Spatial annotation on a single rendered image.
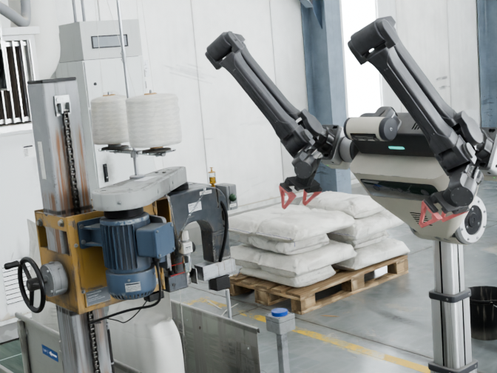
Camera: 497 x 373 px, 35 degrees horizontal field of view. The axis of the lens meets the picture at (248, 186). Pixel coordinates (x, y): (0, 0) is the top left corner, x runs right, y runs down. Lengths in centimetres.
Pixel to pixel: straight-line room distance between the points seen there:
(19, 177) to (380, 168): 331
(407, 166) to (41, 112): 114
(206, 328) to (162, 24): 455
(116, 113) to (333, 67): 590
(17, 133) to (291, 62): 391
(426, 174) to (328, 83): 617
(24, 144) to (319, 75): 411
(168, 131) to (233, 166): 556
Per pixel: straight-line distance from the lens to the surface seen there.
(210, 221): 275
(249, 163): 807
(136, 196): 232
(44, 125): 250
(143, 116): 238
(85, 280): 253
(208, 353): 339
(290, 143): 246
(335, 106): 838
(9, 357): 424
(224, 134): 786
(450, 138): 204
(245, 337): 315
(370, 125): 230
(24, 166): 537
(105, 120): 262
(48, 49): 578
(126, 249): 237
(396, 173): 242
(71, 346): 265
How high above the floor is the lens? 178
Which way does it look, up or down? 9 degrees down
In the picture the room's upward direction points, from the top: 5 degrees counter-clockwise
